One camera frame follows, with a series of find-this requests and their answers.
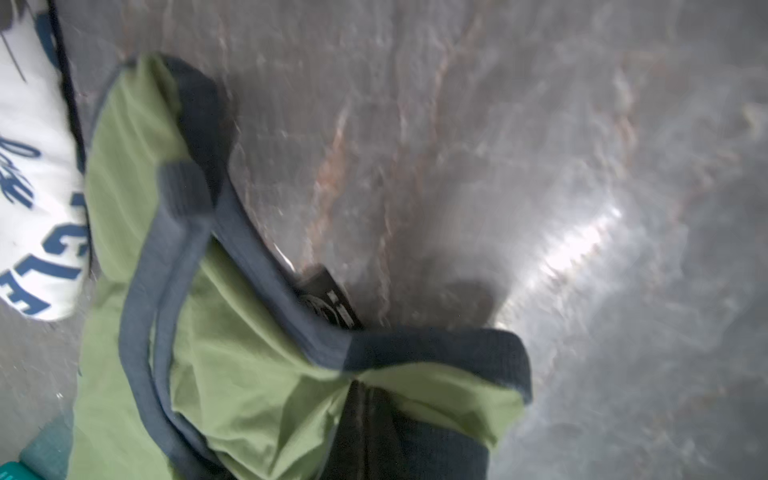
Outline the teal plastic basket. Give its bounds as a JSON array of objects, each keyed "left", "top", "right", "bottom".
[{"left": 14, "top": 412, "right": 73, "bottom": 480}]

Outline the olive green tank top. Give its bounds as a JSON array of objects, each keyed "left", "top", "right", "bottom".
[{"left": 68, "top": 53, "right": 532, "bottom": 479}]

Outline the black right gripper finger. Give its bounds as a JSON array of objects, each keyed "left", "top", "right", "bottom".
[{"left": 320, "top": 381, "right": 390, "bottom": 479}]

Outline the white navy-trimmed tank top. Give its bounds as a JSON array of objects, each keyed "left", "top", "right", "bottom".
[{"left": 1, "top": 1, "right": 90, "bottom": 322}]

